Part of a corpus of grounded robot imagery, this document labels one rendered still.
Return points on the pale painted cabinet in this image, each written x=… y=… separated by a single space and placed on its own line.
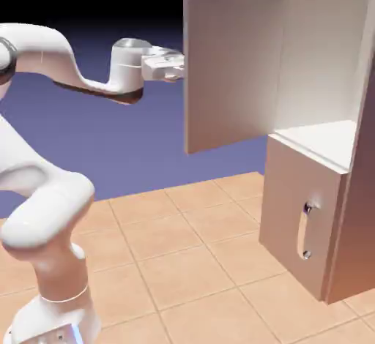
x=360 y=203

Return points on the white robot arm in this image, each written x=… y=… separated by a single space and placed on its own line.
x=49 y=197

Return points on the short pale cabinet door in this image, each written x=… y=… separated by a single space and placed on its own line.
x=281 y=191

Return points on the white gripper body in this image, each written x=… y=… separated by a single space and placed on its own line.
x=159 y=65

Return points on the tall pale cabinet door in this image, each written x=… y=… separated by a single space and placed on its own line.
x=231 y=71

